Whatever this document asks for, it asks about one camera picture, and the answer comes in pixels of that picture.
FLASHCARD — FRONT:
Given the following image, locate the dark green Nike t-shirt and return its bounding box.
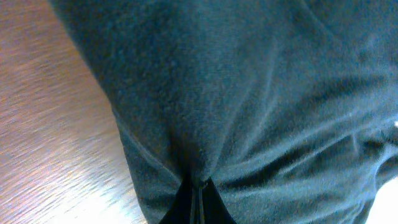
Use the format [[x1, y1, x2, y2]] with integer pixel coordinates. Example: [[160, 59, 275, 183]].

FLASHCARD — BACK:
[[51, 0, 397, 224]]

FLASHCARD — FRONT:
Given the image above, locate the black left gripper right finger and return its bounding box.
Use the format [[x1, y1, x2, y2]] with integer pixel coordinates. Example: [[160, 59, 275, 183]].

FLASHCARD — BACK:
[[197, 179, 236, 224]]

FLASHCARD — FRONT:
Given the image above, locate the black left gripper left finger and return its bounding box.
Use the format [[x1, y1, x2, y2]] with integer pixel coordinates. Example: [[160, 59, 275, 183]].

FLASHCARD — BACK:
[[159, 177, 199, 224]]

